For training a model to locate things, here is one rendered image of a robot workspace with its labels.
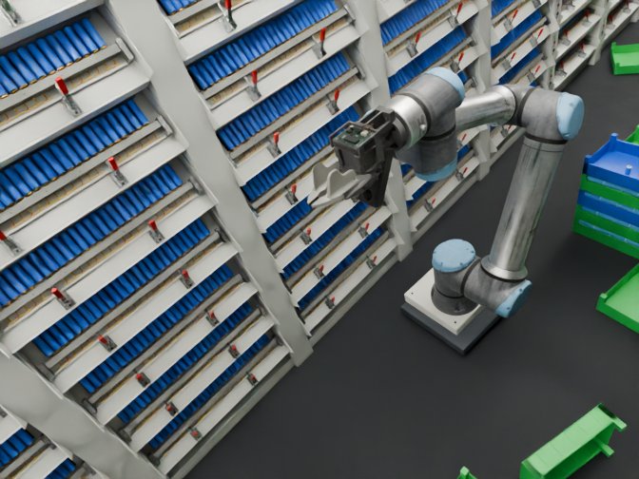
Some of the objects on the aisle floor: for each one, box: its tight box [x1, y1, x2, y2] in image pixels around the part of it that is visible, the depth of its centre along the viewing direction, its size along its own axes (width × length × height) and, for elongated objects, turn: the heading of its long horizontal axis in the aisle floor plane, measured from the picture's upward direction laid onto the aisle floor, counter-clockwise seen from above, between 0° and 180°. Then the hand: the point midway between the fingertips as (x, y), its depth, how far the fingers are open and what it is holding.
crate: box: [519, 403, 627, 479], centre depth 131 cm, size 8×30×20 cm, turn 133°
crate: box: [572, 218, 639, 259], centre depth 195 cm, size 30×20×8 cm
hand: (317, 204), depth 76 cm, fingers closed
